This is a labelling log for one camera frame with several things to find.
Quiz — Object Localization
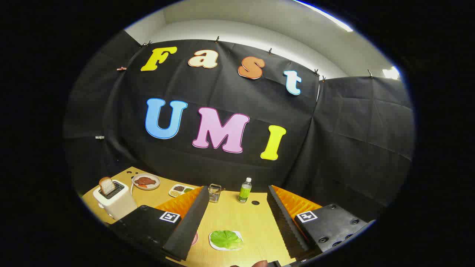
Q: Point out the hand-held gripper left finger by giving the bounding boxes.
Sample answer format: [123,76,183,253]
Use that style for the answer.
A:
[111,185,210,261]

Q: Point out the black backdrop cloth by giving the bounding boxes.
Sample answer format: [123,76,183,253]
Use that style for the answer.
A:
[63,30,414,223]

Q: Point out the green label plastic bottle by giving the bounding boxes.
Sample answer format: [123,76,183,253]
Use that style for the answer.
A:
[238,177,252,204]

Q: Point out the white square plate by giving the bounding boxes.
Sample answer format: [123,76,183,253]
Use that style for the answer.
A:
[209,230,244,251]

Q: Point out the white toaster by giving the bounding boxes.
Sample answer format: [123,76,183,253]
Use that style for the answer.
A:
[93,180,138,220]

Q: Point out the white divided dish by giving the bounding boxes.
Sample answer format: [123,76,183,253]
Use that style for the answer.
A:
[169,184,196,198]

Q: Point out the toasted bread slice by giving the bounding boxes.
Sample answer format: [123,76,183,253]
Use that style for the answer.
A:
[99,177,116,196]

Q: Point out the beige round plate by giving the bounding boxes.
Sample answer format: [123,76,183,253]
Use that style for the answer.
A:
[132,173,161,191]

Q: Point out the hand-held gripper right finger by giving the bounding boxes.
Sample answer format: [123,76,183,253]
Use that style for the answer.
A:
[267,185,376,260]

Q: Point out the green lettuce leaf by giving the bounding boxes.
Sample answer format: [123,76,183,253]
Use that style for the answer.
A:
[210,230,243,250]

